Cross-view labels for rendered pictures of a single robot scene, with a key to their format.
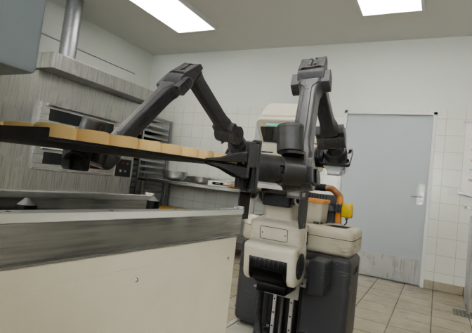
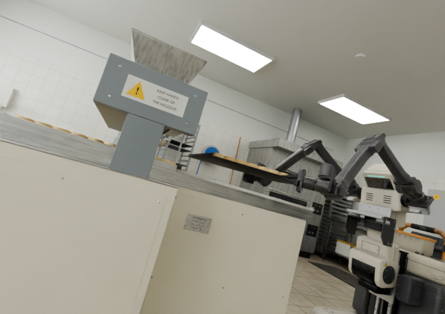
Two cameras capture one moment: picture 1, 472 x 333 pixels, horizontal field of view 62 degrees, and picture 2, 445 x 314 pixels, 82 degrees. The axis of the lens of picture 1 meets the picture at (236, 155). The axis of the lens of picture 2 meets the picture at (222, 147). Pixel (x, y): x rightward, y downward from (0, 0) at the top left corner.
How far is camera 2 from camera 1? 61 cm
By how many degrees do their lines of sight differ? 42
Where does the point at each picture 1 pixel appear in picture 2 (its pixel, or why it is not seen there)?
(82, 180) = not seen: hidden behind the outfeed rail
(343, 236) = (436, 265)
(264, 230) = (364, 244)
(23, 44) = (193, 130)
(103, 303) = (227, 216)
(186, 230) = (271, 205)
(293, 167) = (320, 183)
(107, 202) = not seen: hidden behind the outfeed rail
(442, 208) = not seen: outside the picture
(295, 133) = (325, 167)
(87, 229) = (225, 189)
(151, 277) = (249, 216)
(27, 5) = (195, 122)
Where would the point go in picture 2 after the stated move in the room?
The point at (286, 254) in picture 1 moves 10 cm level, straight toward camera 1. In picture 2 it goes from (375, 261) to (369, 261)
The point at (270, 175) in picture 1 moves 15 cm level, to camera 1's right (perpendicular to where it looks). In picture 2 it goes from (308, 185) to (345, 193)
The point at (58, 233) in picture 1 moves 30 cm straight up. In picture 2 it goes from (215, 187) to (234, 121)
